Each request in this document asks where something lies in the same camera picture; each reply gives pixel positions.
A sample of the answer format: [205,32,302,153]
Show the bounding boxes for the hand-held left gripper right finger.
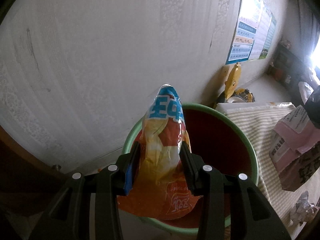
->
[179,141,292,240]

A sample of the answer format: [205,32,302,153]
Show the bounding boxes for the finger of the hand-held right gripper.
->
[304,87,320,128]

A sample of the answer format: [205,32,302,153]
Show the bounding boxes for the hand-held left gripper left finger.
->
[29,141,140,240]

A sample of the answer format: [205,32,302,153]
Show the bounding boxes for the orange yellow snack bag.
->
[117,84,202,220]

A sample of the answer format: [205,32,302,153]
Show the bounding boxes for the pink printed carton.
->
[269,105,320,192]

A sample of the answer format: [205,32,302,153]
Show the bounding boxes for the green bin with red inside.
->
[117,102,259,235]

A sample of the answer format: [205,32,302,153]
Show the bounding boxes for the dark shelf with items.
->
[266,39,313,98]

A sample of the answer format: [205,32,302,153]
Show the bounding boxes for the beige striped cloth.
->
[216,102,320,240]

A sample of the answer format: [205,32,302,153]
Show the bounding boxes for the yellow toy excavator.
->
[214,62,255,109]

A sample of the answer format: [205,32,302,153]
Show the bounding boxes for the crumpled white paper ball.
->
[290,191,317,227]

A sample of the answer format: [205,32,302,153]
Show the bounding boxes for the brown wooden furniture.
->
[0,125,100,215]

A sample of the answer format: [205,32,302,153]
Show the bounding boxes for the wall poster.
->
[225,0,277,65]

